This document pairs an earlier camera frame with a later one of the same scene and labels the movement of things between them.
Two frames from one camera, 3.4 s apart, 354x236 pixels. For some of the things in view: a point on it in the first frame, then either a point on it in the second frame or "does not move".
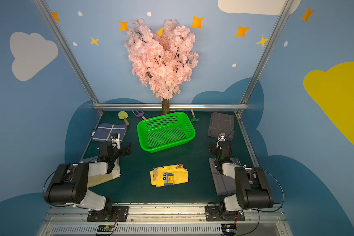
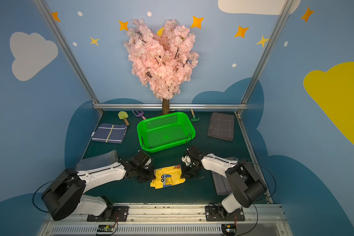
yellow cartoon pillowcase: x=168 y=175 does not move
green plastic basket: x=160 y=132 does not move
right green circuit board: x=228 y=229 does not move
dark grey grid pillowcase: x=221 y=123 does not move
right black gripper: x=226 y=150 → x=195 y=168
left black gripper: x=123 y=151 → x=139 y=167
